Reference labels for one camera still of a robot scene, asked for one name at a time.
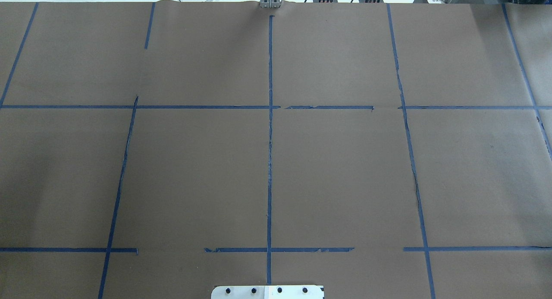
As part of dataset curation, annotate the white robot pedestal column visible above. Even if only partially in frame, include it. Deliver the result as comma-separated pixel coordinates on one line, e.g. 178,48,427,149
211,285,325,299

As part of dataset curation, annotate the brown paper table cover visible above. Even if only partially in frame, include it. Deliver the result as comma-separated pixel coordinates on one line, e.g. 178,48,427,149
1,0,551,299

